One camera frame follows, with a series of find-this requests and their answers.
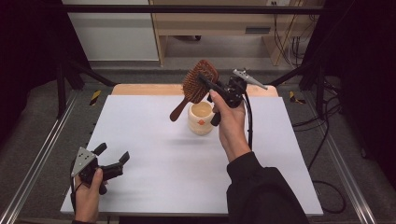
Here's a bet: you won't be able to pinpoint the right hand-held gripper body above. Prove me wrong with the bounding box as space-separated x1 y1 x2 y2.
206 68 269 127

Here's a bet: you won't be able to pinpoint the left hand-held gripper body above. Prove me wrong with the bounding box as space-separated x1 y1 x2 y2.
70 146 124 196

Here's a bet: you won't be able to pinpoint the wooden paddle hairbrush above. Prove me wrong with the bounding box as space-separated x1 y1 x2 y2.
169 59 220 123

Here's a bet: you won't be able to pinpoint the cream ringed cup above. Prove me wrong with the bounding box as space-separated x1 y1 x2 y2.
187 101 216 136

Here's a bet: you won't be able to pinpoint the person's left hand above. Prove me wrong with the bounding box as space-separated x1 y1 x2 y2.
74 167 106 224

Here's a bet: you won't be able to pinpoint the person's right hand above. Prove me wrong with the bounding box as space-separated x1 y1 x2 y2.
208 89 253 163

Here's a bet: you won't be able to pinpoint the light wooden desk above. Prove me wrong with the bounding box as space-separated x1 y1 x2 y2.
148 0 325 67

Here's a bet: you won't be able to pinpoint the black stand legs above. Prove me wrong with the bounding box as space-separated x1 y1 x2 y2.
55 58 117 119
267 58 329 120

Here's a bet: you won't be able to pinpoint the white power strip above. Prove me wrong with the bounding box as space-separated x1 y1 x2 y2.
265 0 291 7

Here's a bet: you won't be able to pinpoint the white cabinet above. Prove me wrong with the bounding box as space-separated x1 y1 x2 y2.
61 0 160 63

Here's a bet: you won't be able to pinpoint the black curtain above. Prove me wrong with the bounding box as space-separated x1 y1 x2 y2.
0 0 92 147
303 0 396 181

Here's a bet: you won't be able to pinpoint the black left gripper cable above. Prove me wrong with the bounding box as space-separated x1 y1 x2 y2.
69 160 84 216

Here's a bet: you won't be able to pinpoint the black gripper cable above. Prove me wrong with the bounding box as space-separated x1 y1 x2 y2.
69 160 84 216
242 91 254 151

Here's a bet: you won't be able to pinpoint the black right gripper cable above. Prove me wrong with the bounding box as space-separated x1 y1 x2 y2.
242 91 254 151

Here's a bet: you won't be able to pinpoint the aluminium rail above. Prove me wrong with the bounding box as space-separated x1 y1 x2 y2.
322 132 378 224
0 89 79 224

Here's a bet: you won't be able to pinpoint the dark drawer handle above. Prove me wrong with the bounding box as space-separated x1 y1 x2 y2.
245 26 272 35

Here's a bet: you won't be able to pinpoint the hanging cable bundle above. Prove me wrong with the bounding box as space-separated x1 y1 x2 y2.
272 12 314 67

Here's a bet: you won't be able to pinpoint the black frame bar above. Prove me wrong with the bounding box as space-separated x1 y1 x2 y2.
61 4 325 14

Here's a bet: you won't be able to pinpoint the black floor cable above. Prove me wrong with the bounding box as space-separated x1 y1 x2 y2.
291 77 347 216

